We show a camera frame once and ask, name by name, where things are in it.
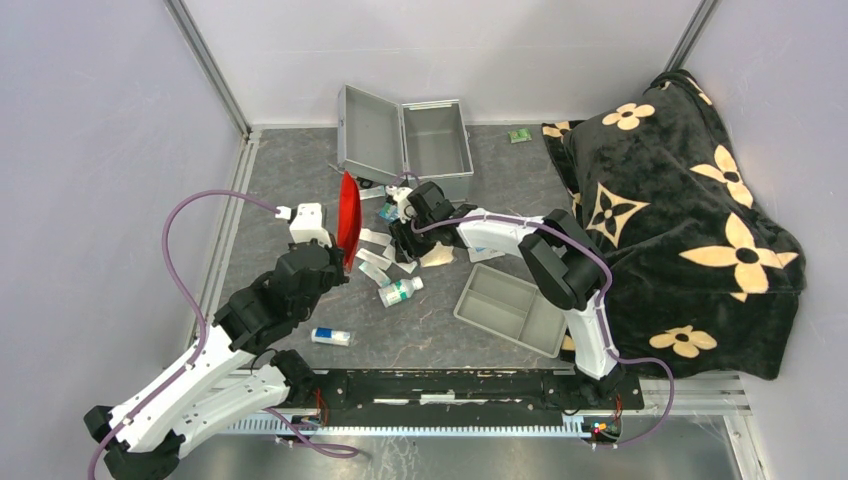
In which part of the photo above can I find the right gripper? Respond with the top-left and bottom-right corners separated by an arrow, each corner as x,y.
387,211 -> 437,265

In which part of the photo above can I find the white bandage strip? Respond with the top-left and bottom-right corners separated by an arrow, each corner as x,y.
359,228 -> 392,246

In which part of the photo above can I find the red first aid pouch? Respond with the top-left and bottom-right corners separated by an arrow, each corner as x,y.
336,172 -> 362,272

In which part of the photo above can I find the grey metal case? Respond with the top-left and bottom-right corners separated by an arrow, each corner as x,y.
337,85 -> 474,201

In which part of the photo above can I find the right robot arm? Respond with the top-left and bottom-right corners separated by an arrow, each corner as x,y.
386,182 -> 624,408

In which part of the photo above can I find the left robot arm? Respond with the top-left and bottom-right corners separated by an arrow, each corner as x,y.
84,240 -> 349,479

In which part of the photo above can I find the blue cotton ball bag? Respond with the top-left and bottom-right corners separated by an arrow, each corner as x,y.
378,203 -> 399,223

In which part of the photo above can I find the teal wrapped swab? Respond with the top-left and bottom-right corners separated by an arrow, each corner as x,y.
358,261 -> 392,288

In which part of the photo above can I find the white wrapped plaster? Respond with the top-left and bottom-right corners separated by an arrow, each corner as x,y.
355,248 -> 393,271

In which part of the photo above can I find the white green-label bottle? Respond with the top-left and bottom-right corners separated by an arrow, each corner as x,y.
378,276 -> 423,308

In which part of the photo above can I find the small teal strip packet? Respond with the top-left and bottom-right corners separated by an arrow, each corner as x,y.
359,186 -> 386,200

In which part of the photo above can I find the white gauze packet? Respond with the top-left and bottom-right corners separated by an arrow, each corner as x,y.
468,247 -> 505,263

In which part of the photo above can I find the blue white small box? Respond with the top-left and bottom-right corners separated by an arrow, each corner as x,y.
310,327 -> 352,347

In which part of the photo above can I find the grey divider tray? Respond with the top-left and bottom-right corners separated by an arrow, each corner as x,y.
453,264 -> 567,358

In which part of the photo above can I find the small green packet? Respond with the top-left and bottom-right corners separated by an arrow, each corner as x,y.
508,128 -> 532,144

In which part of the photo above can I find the black floral blanket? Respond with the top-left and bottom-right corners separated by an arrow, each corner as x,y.
541,69 -> 806,380

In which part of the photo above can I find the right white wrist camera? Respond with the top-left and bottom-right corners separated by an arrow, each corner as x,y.
385,186 -> 417,223

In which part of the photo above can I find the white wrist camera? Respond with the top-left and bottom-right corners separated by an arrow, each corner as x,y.
385,186 -> 417,223
275,203 -> 333,247

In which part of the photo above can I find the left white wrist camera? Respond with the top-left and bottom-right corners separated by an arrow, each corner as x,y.
275,203 -> 333,247

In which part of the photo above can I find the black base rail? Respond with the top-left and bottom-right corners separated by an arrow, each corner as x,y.
283,367 -> 645,429

